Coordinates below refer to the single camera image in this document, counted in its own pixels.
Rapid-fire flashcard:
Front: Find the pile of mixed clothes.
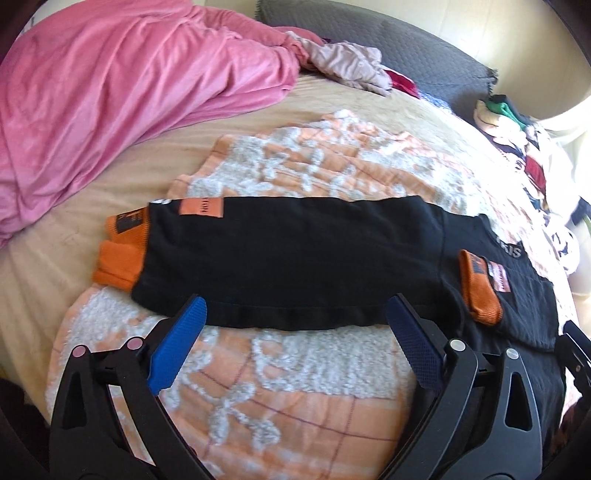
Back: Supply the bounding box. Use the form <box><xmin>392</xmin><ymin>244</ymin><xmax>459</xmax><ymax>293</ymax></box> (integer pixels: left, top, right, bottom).
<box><xmin>475</xmin><ymin>93</ymin><xmax>591</xmax><ymax>280</ymax></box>

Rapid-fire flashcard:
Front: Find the pink blanket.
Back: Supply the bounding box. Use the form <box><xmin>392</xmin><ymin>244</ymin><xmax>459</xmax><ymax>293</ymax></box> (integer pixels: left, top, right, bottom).
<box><xmin>0</xmin><ymin>0</ymin><xmax>306</xmax><ymax>246</ymax></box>

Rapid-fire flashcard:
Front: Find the beige crumpled garment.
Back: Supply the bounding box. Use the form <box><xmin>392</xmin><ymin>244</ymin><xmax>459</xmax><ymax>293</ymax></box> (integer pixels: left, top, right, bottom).
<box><xmin>286</xmin><ymin>30</ymin><xmax>394</xmax><ymax>96</ymax></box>

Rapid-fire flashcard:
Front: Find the red garment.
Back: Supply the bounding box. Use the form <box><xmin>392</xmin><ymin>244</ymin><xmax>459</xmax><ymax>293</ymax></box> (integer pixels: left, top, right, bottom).
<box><xmin>390</xmin><ymin>69</ymin><xmax>422</xmax><ymax>99</ymax></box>

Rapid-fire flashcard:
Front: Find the beige bed sheet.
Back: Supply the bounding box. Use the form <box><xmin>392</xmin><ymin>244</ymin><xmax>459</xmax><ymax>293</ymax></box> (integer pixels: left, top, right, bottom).
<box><xmin>0</xmin><ymin>69</ymin><xmax>555</xmax><ymax>416</ymax></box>

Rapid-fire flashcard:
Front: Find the blue patterned cloth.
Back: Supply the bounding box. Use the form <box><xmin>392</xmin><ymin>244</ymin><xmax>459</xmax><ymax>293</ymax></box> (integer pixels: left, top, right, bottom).
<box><xmin>421</xmin><ymin>90</ymin><xmax>452</xmax><ymax>110</ymax></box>

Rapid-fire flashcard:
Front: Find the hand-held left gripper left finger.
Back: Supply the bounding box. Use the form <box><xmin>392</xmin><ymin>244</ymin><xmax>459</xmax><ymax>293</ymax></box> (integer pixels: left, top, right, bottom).
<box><xmin>48</xmin><ymin>295</ymin><xmax>213</xmax><ymax>480</ymax></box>

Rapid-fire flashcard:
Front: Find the orange and white floral blanket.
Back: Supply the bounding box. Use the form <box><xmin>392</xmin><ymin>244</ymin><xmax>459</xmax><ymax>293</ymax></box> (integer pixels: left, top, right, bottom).
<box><xmin>46</xmin><ymin>110</ymin><xmax>591</xmax><ymax>480</ymax></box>

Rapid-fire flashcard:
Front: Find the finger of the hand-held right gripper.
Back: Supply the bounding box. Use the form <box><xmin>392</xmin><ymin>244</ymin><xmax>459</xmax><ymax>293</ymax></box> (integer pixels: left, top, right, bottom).
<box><xmin>556</xmin><ymin>320</ymin><xmax>591</xmax><ymax>384</ymax></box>

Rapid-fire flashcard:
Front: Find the black sweatshirt with orange cuffs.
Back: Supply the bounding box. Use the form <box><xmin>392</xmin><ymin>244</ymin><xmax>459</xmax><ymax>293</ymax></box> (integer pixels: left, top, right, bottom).
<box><xmin>92</xmin><ymin>195</ymin><xmax>568</xmax><ymax>444</ymax></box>

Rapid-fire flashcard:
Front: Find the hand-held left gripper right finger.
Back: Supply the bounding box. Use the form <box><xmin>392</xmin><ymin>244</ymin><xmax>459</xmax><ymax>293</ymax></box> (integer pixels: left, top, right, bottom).
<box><xmin>383</xmin><ymin>294</ymin><xmax>546</xmax><ymax>480</ymax></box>

